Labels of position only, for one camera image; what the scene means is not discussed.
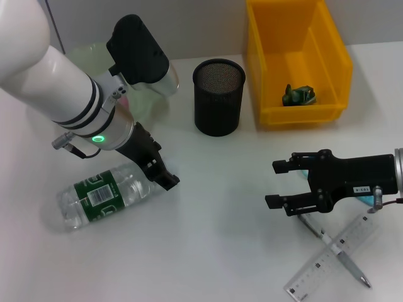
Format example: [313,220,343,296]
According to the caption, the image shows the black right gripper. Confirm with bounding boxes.
[264,149,397,218]

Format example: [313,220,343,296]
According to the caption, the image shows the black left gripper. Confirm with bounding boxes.
[116,121,181,191]

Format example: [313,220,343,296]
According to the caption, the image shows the clear green-label water bottle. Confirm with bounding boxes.
[56,162,171,233]

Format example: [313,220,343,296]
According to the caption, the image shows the green plastic wrapper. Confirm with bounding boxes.
[281,83,317,107]

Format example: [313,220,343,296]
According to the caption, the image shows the black mesh pen holder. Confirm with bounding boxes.
[192,59,246,137]

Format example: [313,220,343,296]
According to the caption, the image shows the blue scissors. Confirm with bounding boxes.
[297,168,374,207]

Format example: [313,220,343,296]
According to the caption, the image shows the transparent plastic ruler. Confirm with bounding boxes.
[284,213,378,302]

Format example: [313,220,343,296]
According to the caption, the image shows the white grey pen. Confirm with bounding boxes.
[298,213,372,289]

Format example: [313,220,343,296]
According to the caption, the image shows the green glass fruit bowl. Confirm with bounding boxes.
[64,42,173,130]

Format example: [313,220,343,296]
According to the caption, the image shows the yellow plastic bin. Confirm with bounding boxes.
[245,0,354,130]

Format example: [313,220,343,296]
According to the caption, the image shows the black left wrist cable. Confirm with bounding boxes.
[52,131,101,158]

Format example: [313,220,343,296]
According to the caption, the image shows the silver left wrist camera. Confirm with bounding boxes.
[105,14,180,97]

